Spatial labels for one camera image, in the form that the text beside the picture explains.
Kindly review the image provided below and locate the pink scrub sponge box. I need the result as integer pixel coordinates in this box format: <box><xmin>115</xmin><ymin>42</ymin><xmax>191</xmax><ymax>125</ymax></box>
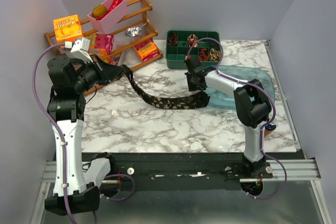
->
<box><xmin>87</xmin><ymin>33</ymin><xmax>114</xmax><ymax>55</ymax></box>

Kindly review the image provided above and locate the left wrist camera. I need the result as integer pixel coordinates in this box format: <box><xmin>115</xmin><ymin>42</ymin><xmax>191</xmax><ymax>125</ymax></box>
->
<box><xmin>64</xmin><ymin>37</ymin><xmax>93</xmax><ymax>63</ymax></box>

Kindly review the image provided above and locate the rolled orange black tie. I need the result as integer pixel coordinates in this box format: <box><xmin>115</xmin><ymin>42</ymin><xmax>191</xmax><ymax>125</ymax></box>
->
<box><xmin>198</xmin><ymin>48</ymin><xmax>209</xmax><ymax>61</ymax></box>

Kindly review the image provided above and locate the orange bottle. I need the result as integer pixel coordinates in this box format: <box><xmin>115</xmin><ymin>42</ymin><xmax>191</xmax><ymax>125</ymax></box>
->
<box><xmin>264</xmin><ymin>123</ymin><xmax>277</xmax><ymax>138</ymax></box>

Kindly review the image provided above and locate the metal spoon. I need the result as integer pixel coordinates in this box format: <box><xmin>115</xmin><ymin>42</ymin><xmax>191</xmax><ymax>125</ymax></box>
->
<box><xmin>124</xmin><ymin>23</ymin><xmax>146</xmax><ymax>38</ymax></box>

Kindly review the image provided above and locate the red chili pepper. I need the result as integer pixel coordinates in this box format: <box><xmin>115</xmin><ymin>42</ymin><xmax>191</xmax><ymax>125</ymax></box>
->
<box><xmin>96</xmin><ymin>0</ymin><xmax>123</xmax><ymax>20</ymax></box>

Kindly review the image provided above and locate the purple cable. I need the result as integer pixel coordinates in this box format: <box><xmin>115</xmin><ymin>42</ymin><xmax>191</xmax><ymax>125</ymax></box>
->
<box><xmin>185</xmin><ymin>37</ymin><xmax>287</xmax><ymax>200</ymax></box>
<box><xmin>31</xmin><ymin>42</ymin><xmax>136</xmax><ymax>224</ymax></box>

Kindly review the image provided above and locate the wooden tiered rack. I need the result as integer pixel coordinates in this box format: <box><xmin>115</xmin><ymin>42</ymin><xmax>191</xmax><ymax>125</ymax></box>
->
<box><xmin>44</xmin><ymin>0</ymin><xmax>163</xmax><ymax>96</ymax></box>

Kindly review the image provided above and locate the pink plastic bin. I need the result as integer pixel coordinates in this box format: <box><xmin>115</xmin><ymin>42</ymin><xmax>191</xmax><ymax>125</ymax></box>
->
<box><xmin>87</xmin><ymin>0</ymin><xmax>128</xmax><ymax>34</ymax></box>

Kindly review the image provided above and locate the aluminium rail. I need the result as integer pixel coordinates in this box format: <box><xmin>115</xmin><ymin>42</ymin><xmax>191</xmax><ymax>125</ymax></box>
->
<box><xmin>42</xmin><ymin>159</ymin><xmax>321</xmax><ymax>183</ymax></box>

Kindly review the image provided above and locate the rolled tan patterned tie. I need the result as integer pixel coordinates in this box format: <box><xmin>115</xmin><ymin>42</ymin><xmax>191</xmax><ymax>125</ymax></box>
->
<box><xmin>209</xmin><ymin>48</ymin><xmax>221</xmax><ymax>62</ymax></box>

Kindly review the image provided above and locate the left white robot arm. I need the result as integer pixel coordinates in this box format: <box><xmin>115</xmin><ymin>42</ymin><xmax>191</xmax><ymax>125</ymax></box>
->
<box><xmin>45</xmin><ymin>56</ymin><xmax>123</xmax><ymax>216</ymax></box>

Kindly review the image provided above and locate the black leaf patterned tie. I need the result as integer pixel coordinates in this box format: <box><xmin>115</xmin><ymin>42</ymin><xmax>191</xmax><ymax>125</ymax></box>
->
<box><xmin>129</xmin><ymin>72</ymin><xmax>210</xmax><ymax>110</ymax></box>

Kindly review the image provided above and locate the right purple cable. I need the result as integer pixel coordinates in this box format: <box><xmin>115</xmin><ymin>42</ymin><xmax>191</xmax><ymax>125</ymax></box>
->
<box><xmin>185</xmin><ymin>37</ymin><xmax>287</xmax><ymax>200</ymax></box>

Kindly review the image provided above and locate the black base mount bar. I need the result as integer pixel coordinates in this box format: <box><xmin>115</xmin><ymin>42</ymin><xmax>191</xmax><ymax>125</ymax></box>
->
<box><xmin>101</xmin><ymin>153</ymin><xmax>273</xmax><ymax>191</ymax></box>

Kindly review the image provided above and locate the orange sponge box right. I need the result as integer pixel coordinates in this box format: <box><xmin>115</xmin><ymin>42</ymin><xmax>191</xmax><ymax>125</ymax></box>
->
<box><xmin>133</xmin><ymin>39</ymin><xmax>158</xmax><ymax>62</ymax></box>

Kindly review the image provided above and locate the brown round fruit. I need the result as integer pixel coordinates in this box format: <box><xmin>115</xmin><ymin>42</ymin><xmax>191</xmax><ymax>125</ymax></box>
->
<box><xmin>92</xmin><ymin>5</ymin><xmax>108</xmax><ymax>18</ymax></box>

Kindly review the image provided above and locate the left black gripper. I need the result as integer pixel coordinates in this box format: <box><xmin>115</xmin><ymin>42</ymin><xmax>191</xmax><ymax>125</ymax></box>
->
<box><xmin>73</xmin><ymin>53</ymin><xmax>123</xmax><ymax>92</ymax></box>

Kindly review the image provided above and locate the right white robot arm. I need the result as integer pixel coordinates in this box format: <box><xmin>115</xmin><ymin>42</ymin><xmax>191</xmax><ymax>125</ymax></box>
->
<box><xmin>184</xmin><ymin>56</ymin><xmax>272</xmax><ymax>178</ymax></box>

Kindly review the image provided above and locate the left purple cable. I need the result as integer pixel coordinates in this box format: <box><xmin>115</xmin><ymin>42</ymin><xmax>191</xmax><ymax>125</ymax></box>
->
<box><xmin>31</xmin><ymin>42</ymin><xmax>136</xmax><ymax>224</ymax></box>

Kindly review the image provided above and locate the green divided organizer tray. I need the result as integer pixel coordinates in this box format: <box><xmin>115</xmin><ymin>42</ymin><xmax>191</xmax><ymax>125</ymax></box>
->
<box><xmin>166</xmin><ymin>30</ymin><xmax>220</xmax><ymax>69</ymax></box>

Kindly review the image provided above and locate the rolled dark orange tie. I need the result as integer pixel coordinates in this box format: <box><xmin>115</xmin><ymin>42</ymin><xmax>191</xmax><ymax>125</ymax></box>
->
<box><xmin>167</xmin><ymin>32</ymin><xmax>178</xmax><ymax>46</ymax></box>

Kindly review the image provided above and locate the rolled red patterned tie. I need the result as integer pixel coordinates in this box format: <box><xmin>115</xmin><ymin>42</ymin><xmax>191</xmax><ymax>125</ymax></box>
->
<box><xmin>187</xmin><ymin>34</ymin><xmax>198</xmax><ymax>48</ymax></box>

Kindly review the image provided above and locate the orange scrub daddy box top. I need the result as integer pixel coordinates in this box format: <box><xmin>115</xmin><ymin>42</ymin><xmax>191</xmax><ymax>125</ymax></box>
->
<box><xmin>53</xmin><ymin>14</ymin><xmax>83</xmax><ymax>43</ymax></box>

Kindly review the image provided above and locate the teal plastic tub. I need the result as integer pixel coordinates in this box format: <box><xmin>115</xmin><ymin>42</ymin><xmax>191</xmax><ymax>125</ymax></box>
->
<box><xmin>205</xmin><ymin>65</ymin><xmax>275</xmax><ymax>110</ymax></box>

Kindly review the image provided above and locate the red white small box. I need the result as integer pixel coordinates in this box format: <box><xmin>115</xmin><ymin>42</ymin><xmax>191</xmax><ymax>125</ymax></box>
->
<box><xmin>108</xmin><ymin>56</ymin><xmax>121</xmax><ymax>66</ymax></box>

